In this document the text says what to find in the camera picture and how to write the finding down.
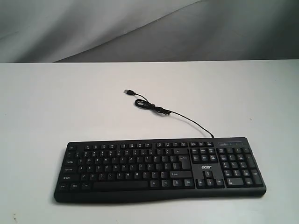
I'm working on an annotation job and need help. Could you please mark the black usb cable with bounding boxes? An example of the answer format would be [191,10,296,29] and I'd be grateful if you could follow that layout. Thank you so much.
[123,88,215,139]

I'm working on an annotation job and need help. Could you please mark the black acer keyboard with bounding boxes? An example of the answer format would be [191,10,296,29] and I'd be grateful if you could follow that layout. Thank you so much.
[54,137,266,203]

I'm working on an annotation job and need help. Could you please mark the grey backdrop cloth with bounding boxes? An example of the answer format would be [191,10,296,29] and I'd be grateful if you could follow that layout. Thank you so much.
[0,0,299,63]

